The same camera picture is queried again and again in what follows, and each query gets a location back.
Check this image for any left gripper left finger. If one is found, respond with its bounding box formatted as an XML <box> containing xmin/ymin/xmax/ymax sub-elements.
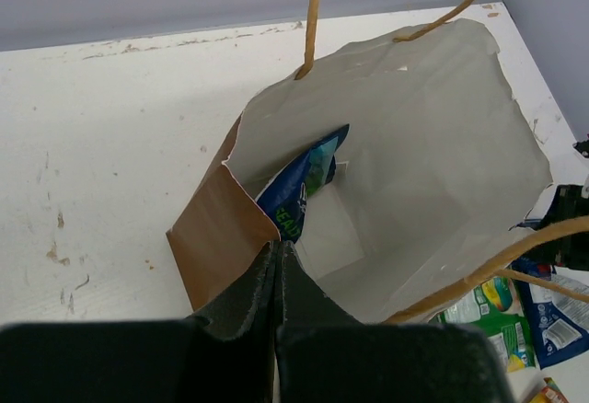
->
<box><xmin>187</xmin><ymin>241</ymin><xmax>279</xmax><ymax>343</ymax></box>

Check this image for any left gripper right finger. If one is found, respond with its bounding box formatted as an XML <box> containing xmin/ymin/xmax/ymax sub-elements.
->
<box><xmin>273</xmin><ymin>241</ymin><xmax>360</xmax><ymax>327</ymax></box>

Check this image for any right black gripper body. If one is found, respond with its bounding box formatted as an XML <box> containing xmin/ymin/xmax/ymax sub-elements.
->
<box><xmin>533</xmin><ymin>177</ymin><xmax>588</xmax><ymax>271</ymax></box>

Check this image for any blue snack bag back side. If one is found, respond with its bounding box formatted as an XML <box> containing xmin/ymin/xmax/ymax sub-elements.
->
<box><xmin>514</xmin><ymin>280</ymin><xmax>588</xmax><ymax>368</ymax></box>

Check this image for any green snack bag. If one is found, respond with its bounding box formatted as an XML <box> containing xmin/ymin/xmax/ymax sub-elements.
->
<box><xmin>430</xmin><ymin>277</ymin><xmax>536</xmax><ymax>373</ymax></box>

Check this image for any blue Burts chips bag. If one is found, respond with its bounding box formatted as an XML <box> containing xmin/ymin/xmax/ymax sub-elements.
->
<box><xmin>255</xmin><ymin>124</ymin><xmax>350</xmax><ymax>243</ymax></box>

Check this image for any orange Fox's candy bag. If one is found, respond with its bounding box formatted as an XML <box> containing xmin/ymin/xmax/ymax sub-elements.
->
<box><xmin>529</xmin><ymin>377</ymin><xmax>569</xmax><ymax>403</ymax></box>

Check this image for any brown paper bag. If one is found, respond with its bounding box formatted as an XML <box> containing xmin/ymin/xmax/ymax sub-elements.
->
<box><xmin>167</xmin><ymin>0</ymin><xmax>562</xmax><ymax>323</ymax></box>

